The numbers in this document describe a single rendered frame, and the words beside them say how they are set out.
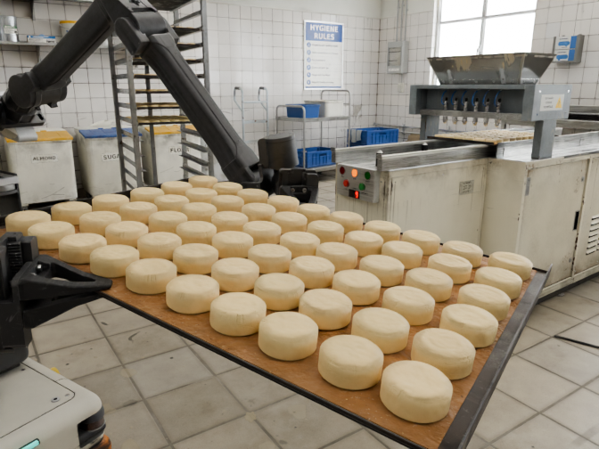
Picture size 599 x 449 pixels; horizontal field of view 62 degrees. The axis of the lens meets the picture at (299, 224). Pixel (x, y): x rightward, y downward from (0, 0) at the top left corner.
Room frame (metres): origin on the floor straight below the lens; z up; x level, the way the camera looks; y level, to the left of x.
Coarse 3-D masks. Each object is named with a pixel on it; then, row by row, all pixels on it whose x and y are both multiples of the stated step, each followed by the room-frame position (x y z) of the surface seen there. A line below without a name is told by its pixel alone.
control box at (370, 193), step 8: (344, 168) 2.18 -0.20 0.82; (352, 168) 2.14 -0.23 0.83; (360, 168) 2.10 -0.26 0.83; (368, 168) 2.07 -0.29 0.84; (344, 176) 2.18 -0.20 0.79; (352, 176) 2.14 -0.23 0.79; (360, 176) 2.09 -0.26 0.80; (376, 176) 2.03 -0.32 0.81; (352, 184) 2.13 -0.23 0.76; (368, 184) 2.05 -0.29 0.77; (376, 184) 2.03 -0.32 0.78; (344, 192) 2.18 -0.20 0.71; (352, 192) 2.13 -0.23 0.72; (360, 192) 2.09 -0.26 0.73; (368, 192) 2.05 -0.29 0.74; (376, 192) 2.04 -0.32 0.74; (368, 200) 2.05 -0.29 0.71; (376, 200) 2.04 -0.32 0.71
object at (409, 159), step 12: (480, 144) 2.41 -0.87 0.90; (384, 156) 2.00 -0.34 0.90; (396, 156) 2.04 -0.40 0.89; (408, 156) 2.09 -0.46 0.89; (420, 156) 2.13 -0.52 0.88; (432, 156) 2.18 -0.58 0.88; (444, 156) 2.23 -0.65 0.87; (456, 156) 2.28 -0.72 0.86; (468, 156) 2.33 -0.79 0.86; (480, 156) 2.39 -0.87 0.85; (384, 168) 2.00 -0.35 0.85; (396, 168) 2.04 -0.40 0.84
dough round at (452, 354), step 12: (420, 336) 0.38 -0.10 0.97; (432, 336) 0.38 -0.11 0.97; (444, 336) 0.38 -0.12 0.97; (456, 336) 0.38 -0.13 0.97; (420, 348) 0.36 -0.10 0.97; (432, 348) 0.36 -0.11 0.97; (444, 348) 0.36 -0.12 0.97; (456, 348) 0.36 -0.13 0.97; (468, 348) 0.36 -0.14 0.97; (420, 360) 0.36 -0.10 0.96; (432, 360) 0.35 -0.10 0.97; (444, 360) 0.35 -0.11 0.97; (456, 360) 0.35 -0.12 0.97; (468, 360) 0.35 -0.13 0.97; (444, 372) 0.34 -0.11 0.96; (456, 372) 0.34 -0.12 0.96; (468, 372) 0.35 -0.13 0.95
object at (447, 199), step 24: (336, 168) 2.27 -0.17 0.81; (408, 168) 2.08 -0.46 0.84; (432, 168) 2.17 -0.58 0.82; (456, 168) 2.27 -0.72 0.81; (480, 168) 2.38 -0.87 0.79; (336, 192) 2.27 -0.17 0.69; (384, 192) 2.02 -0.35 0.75; (408, 192) 2.08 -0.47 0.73; (432, 192) 2.17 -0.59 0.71; (456, 192) 2.28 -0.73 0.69; (480, 192) 2.39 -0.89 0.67; (384, 216) 2.02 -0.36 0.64; (408, 216) 2.08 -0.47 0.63; (432, 216) 2.18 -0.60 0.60; (456, 216) 2.28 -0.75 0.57; (480, 216) 2.40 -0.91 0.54; (456, 240) 2.29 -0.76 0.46
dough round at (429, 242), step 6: (408, 234) 0.64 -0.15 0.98; (414, 234) 0.64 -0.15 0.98; (420, 234) 0.64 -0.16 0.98; (426, 234) 0.64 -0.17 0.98; (432, 234) 0.65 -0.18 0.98; (402, 240) 0.64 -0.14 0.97; (408, 240) 0.62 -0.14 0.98; (414, 240) 0.62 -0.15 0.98; (420, 240) 0.62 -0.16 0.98; (426, 240) 0.62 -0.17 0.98; (432, 240) 0.62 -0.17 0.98; (438, 240) 0.63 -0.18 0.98; (420, 246) 0.62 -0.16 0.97; (426, 246) 0.61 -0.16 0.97; (432, 246) 0.62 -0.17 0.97; (438, 246) 0.62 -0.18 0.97; (426, 252) 0.62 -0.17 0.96; (432, 252) 0.62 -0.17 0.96
